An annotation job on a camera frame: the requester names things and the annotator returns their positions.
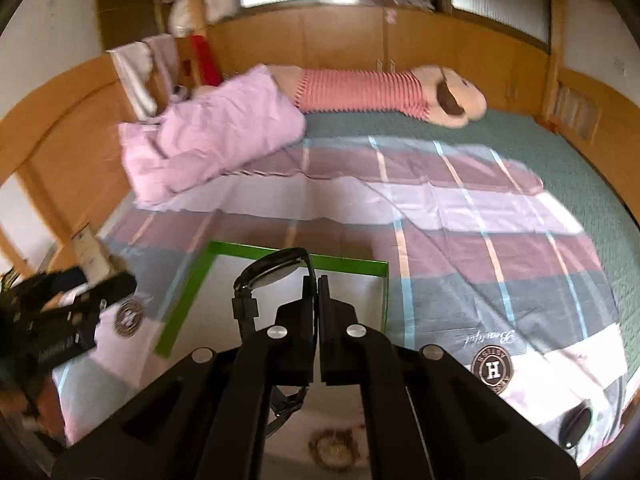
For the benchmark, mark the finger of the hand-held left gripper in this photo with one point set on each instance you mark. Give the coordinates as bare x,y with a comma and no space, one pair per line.
107,290
60,280

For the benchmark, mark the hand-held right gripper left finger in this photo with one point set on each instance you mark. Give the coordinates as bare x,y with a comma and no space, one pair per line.
300,340

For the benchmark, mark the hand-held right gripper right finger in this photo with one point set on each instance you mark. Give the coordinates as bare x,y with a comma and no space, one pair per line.
332,345

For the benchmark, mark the black wristwatch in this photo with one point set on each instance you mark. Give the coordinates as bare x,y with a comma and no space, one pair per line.
270,270

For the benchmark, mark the green cardboard box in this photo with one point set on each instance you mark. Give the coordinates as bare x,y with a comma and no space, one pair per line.
197,285

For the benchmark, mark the pink grey plaid bedsheet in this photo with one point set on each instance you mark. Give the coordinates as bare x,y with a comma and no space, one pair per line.
450,260

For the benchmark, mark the wooden headboard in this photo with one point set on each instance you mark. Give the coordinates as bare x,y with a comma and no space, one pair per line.
60,110

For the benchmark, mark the pink quilt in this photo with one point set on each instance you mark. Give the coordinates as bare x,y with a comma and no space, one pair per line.
215,130

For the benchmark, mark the white towel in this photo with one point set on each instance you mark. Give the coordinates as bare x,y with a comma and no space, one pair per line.
132,80

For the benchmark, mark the grey pink towel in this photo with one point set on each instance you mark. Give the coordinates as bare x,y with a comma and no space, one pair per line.
162,55

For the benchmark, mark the red cloth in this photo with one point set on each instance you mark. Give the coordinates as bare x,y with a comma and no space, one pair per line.
205,60

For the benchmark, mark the black oval object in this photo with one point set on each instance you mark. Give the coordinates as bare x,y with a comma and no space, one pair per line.
575,427

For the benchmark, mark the plush toy in striped shirt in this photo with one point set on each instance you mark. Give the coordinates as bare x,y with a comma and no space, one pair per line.
360,90

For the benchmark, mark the wooden wardrobe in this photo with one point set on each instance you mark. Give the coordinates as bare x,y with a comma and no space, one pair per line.
325,35

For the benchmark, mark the pink hanging ornament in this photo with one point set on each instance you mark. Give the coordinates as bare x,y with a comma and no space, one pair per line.
391,16

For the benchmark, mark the wooden footboard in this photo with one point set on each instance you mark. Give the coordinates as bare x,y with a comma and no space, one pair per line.
610,100

